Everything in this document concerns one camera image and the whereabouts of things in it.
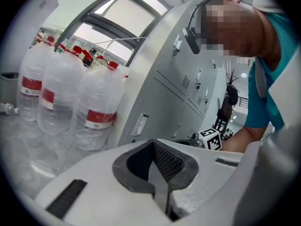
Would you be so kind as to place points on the black railing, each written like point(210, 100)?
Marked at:
point(243, 101)

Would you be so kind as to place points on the group of wrapped water jugs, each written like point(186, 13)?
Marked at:
point(58, 91)

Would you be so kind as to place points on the locker key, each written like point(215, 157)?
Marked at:
point(206, 101)
point(197, 86)

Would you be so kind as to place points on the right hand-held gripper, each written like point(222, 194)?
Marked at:
point(211, 139)

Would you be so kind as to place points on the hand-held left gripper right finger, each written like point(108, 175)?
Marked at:
point(188, 201)

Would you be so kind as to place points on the person's right forearm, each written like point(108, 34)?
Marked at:
point(240, 139)

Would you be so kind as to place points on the round ceiling light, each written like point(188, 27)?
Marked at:
point(243, 75)

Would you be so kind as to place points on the dark-framed window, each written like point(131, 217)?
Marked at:
point(127, 15)

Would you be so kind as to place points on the person's head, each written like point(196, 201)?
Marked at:
point(235, 27)

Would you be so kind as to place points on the black head-mounted camera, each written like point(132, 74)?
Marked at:
point(193, 40)

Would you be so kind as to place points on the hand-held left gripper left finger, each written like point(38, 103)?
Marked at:
point(98, 196)

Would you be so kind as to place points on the small clear plastic bottle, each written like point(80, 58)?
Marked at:
point(8, 108)

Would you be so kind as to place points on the teal shirt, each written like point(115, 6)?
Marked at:
point(261, 107)

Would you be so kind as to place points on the grey trash bin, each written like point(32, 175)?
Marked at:
point(8, 88)

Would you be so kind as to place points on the grey metal locker cabinet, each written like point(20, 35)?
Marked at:
point(164, 91)

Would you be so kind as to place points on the white vest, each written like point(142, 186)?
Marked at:
point(287, 98)

